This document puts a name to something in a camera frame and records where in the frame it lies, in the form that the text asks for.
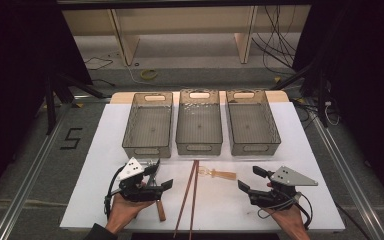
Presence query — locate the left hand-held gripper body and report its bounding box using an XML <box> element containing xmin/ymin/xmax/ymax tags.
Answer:
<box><xmin>117</xmin><ymin>157</ymin><xmax>164</xmax><ymax>203</ymax></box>

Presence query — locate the black metal stand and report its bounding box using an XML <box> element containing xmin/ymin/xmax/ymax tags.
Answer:
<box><xmin>44</xmin><ymin>72</ymin><xmax>106</xmax><ymax>136</ymax></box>
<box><xmin>269</xmin><ymin>61</ymin><xmax>332</xmax><ymax>128</ymax></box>

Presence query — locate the bundle of black cables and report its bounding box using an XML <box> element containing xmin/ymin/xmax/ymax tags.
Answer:
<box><xmin>251</xmin><ymin>4</ymin><xmax>298</xmax><ymax>70</ymax></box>

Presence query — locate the light wooden shelf unit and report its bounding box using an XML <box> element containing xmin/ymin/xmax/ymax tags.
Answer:
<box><xmin>61</xmin><ymin>4</ymin><xmax>313</xmax><ymax>67</ymax></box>

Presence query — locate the person's right hand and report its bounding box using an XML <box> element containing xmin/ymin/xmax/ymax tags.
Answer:
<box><xmin>263</xmin><ymin>204</ymin><xmax>310</xmax><ymax>235</ymax></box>

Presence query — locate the black curtain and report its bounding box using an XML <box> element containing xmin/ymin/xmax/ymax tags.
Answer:
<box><xmin>292</xmin><ymin>0</ymin><xmax>384</xmax><ymax>216</ymax></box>
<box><xmin>0</xmin><ymin>0</ymin><xmax>94</xmax><ymax>209</ymax></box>

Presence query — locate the right hand-held gripper black cable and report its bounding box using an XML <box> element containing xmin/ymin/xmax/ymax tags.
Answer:
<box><xmin>256</xmin><ymin>190</ymin><xmax>314</xmax><ymax>232</ymax></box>

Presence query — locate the person's left hand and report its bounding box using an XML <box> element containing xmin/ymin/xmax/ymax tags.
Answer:
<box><xmin>104</xmin><ymin>181</ymin><xmax>157</xmax><ymax>235</ymax></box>

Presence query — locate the aluminium floor rail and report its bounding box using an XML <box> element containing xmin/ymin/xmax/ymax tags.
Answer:
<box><xmin>0</xmin><ymin>102</ymin><xmax>75</xmax><ymax>240</ymax></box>
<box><xmin>308</xmin><ymin>99</ymin><xmax>384</xmax><ymax>240</ymax></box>

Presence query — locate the left hand-held gripper black cable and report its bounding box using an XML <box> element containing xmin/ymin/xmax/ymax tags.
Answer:
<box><xmin>103</xmin><ymin>164</ymin><xmax>128</xmax><ymax>220</ymax></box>

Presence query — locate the thin black floor cable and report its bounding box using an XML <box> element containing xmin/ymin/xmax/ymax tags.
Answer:
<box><xmin>83</xmin><ymin>56</ymin><xmax>114</xmax><ymax>72</ymax></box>

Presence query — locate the thin white floor cable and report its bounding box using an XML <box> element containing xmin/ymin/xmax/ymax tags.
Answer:
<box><xmin>123</xmin><ymin>62</ymin><xmax>169</xmax><ymax>88</ymax></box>

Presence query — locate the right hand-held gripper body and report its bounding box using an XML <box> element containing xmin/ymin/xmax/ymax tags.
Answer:
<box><xmin>248</xmin><ymin>165</ymin><xmax>319</xmax><ymax>211</ymax></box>

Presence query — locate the smoky transparent plastic bin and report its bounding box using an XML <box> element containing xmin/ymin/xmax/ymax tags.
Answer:
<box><xmin>225</xmin><ymin>89</ymin><xmax>282</xmax><ymax>157</ymax></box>
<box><xmin>121</xmin><ymin>92</ymin><xmax>174</xmax><ymax>159</ymax></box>
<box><xmin>175</xmin><ymin>89</ymin><xmax>224</xmax><ymax>157</ymax></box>

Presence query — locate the white table cover sheet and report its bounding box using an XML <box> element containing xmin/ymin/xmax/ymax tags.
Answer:
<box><xmin>59</xmin><ymin>100</ymin><xmax>346</xmax><ymax>233</ymax></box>

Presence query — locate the yellow tape roll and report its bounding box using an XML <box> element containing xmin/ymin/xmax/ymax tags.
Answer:
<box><xmin>139</xmin><ymin>68</ymin><xmax>159</xmax><ymax>81</ymax></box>

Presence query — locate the hand-held gripper black cable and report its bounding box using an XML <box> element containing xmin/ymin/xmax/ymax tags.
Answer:
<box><xmin>103</xmin><ymin>164</ymin><xmax>128</xmax><ymax>220</ymax></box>
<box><xmin>256</xmin><ymin>190</ymin><xmax>314</xmax><ymax>232</ymax></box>

